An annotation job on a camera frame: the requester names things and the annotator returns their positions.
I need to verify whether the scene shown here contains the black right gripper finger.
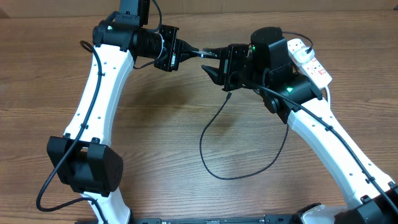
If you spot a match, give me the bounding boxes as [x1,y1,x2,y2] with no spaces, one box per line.
[201,65,221,85]
[203,47,228,59]

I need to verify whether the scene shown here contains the black USB charging cable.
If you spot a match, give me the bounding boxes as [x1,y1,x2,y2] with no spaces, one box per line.
[199,31,314,181]

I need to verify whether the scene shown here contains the Galaxy S24 smartphone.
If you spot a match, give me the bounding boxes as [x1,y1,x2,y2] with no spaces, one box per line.
[197,51,218,59]

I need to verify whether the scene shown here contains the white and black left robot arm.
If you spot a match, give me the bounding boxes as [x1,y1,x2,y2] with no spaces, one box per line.
[47,1,200,223]

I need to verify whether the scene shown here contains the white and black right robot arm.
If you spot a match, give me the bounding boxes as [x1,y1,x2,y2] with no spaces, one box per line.
[201,27,397,223]

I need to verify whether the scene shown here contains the white USB charger plug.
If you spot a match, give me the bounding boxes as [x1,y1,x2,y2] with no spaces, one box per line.
[293,47,315,65]

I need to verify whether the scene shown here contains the white power strip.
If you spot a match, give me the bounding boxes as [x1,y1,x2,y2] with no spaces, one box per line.
[287,39,332,91]

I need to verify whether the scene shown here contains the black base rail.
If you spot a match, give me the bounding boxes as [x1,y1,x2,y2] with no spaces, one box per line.
[74,213,312,224]

